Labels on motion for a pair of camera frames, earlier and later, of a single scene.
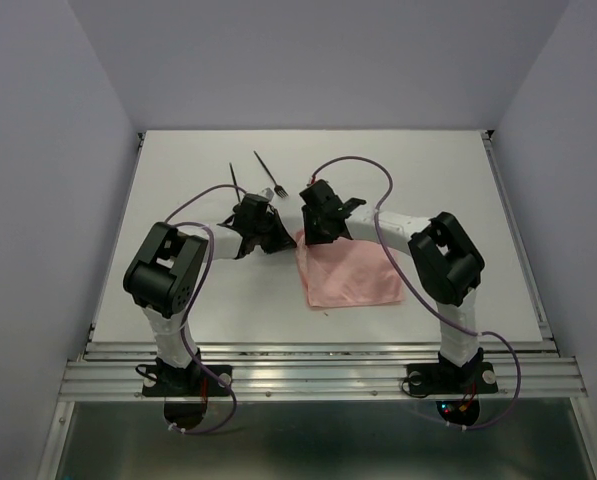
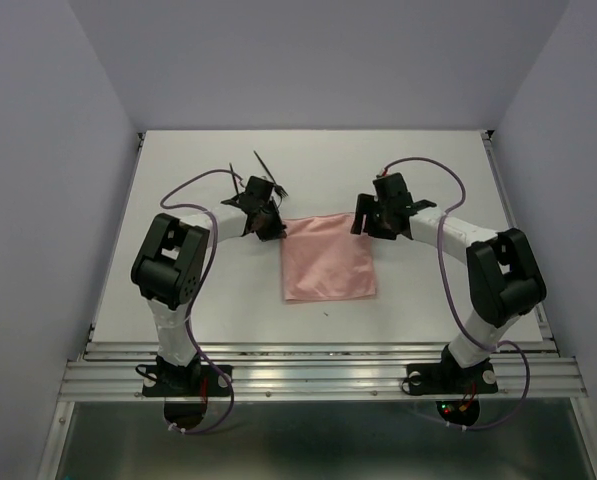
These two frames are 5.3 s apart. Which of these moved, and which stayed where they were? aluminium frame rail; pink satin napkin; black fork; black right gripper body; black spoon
Moved: black right gripper body; pink satin napkin
Stayed: aluminium frame rail; black fork; black spoon
